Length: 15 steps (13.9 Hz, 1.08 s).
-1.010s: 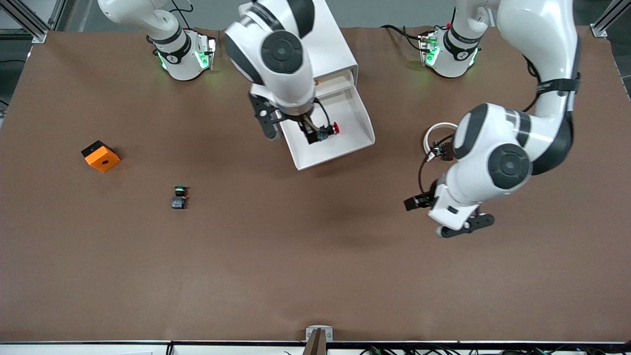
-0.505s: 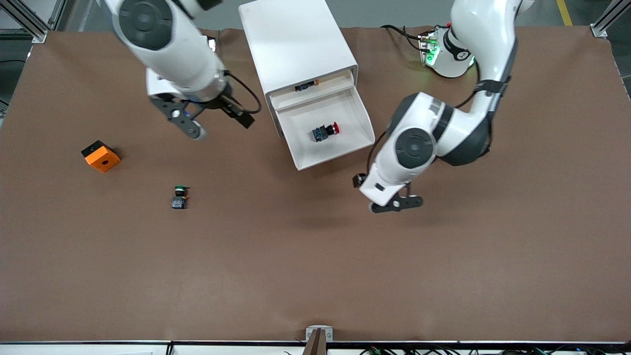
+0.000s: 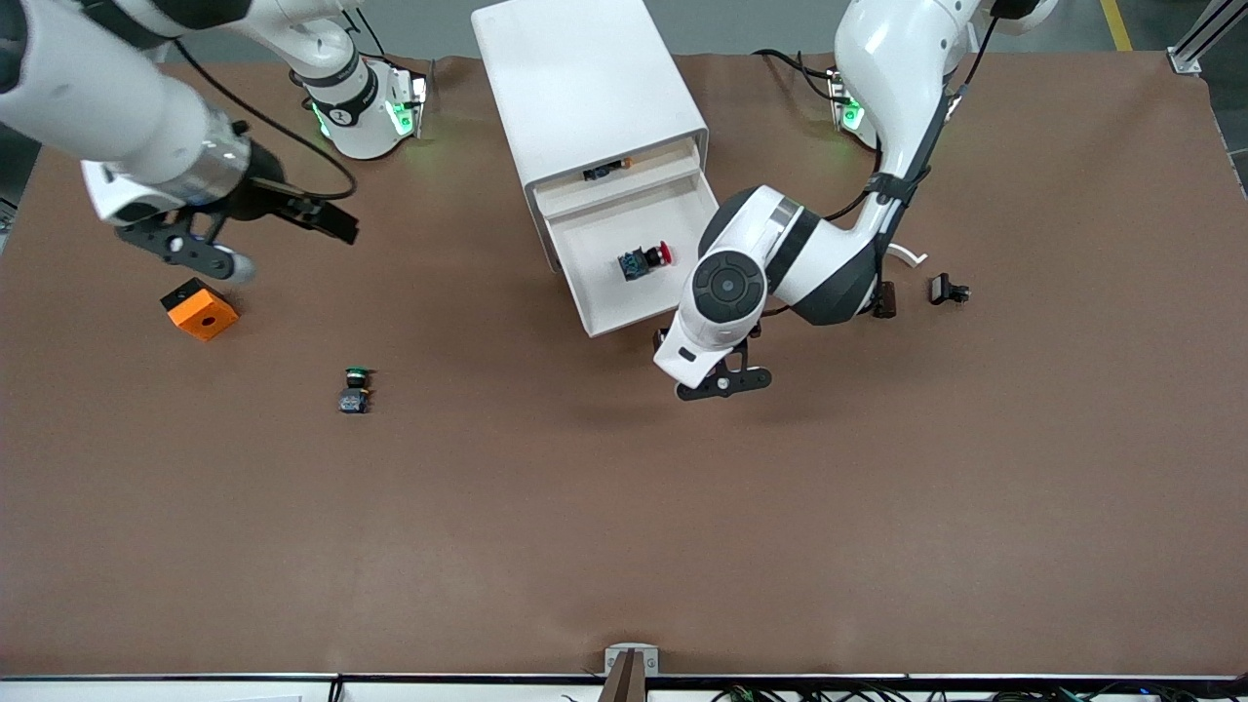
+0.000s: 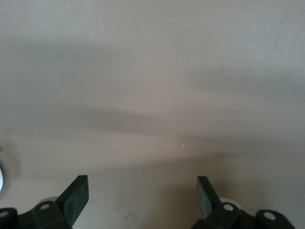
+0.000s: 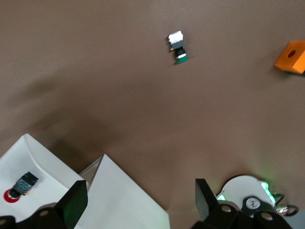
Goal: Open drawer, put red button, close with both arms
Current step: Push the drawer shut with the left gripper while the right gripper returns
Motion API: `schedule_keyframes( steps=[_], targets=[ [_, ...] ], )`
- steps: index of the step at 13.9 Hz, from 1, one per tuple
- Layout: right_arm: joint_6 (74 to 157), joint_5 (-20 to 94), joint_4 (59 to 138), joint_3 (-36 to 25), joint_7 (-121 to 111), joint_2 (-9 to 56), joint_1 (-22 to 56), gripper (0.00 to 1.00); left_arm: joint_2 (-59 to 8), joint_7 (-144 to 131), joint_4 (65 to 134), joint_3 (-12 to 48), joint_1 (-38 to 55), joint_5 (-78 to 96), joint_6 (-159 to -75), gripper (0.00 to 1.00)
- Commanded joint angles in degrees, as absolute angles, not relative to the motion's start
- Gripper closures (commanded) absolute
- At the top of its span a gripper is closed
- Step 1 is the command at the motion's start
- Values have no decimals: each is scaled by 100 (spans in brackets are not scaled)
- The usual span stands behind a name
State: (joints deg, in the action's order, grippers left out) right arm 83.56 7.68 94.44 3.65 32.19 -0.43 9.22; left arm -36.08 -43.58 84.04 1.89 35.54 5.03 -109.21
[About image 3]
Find red push button switch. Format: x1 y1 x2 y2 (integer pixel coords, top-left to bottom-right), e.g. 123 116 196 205
617 241 675 282

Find base connector box green light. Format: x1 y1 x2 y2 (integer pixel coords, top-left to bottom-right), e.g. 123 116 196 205
829 68 871 134
385 71 430 139

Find table cover mat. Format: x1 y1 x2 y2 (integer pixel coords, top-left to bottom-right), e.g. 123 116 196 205
0 54 1248 677

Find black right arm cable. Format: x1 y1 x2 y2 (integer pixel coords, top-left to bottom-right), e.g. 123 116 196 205
174 39 358 203

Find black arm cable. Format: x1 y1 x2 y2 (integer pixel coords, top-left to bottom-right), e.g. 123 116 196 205
824 18 1000 259
174 39 358 203

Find orange button enclosure box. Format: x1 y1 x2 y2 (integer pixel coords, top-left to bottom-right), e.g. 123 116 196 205
160 277 240 342

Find black base cable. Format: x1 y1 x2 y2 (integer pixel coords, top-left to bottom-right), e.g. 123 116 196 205
343 5 393 61
753 47 841 103

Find green push button switch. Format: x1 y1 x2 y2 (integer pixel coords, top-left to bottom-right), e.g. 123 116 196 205
337 366 375 415

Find grey metal mount bracket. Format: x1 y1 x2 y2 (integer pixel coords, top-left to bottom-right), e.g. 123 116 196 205
600 643 660 702

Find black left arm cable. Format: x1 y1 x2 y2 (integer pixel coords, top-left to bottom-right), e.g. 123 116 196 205
824 18 1000 259

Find black cable bundle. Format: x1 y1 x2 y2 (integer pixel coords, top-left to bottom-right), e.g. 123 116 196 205
712 682 1248 702

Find white table edge rail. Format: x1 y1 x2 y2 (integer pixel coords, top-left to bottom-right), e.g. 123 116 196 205
0 673 1248 702

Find aluminium frame profile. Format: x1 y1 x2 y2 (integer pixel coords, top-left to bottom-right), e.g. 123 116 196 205
1168 0 1248 77

